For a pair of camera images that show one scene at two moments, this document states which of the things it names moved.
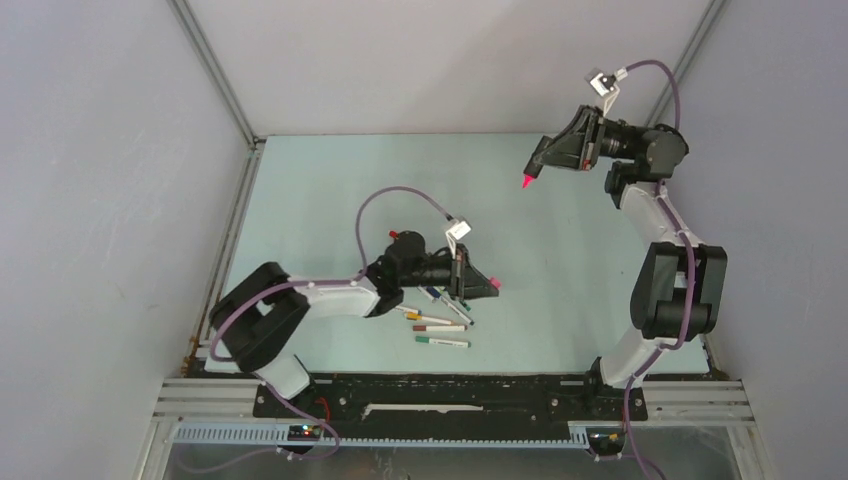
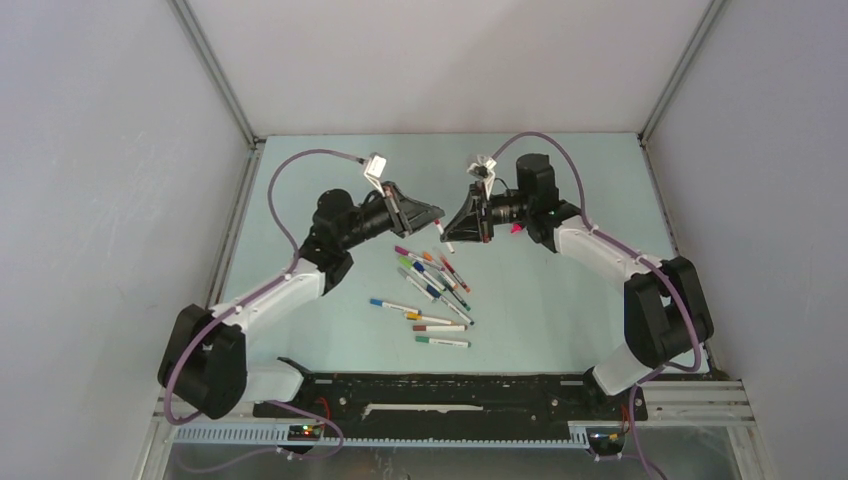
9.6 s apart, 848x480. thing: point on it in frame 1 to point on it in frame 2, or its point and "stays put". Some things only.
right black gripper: (582, 133) to (470, 227)
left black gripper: (465, 282) to (404, 212)
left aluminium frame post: (256, 141) stays put
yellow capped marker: (418, 316) stays put
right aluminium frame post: (706, 24) stays put
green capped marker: (442, 341) stays put
